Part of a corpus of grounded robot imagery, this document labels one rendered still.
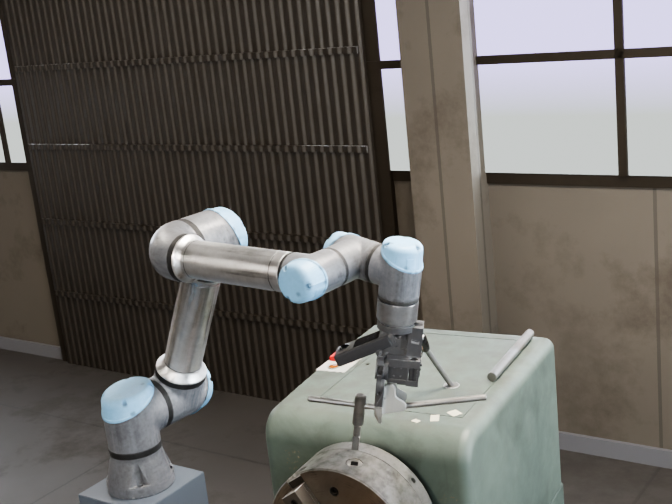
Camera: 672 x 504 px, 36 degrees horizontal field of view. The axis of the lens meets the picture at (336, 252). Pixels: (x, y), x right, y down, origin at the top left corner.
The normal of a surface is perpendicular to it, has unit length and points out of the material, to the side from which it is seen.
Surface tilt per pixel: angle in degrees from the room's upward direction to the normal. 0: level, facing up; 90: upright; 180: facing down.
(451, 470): 90
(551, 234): 90
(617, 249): 90
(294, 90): 90
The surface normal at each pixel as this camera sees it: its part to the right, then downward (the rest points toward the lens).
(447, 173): -0.56, 0.27
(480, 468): 0.88, 0.04
